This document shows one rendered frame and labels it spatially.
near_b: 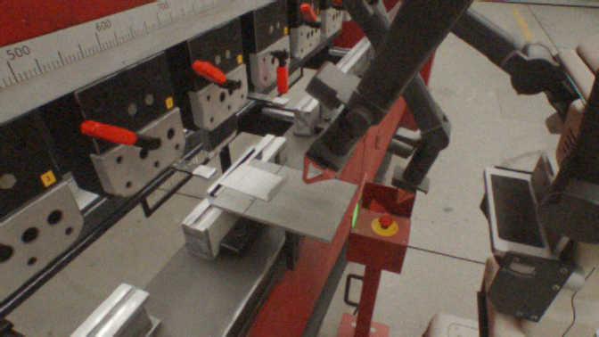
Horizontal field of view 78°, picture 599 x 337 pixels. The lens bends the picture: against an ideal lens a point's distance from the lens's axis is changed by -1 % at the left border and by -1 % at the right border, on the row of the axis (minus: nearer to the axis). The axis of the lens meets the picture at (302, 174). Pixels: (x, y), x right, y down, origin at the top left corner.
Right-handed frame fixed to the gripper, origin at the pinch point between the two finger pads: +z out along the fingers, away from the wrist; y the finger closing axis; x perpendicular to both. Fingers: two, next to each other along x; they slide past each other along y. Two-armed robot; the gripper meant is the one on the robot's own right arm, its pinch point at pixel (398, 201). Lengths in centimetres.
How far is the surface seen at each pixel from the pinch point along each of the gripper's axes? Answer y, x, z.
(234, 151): 97, -117, 107
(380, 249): 0.7, 14.8, 6.3
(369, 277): -3.1, 7.3, 28.1
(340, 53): 44, -105, 6
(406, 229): -3.9, 8.8, 1.4
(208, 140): 45, 33, -22
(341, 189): 16.9, 24.4, -15.9
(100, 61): 49, 54, -44
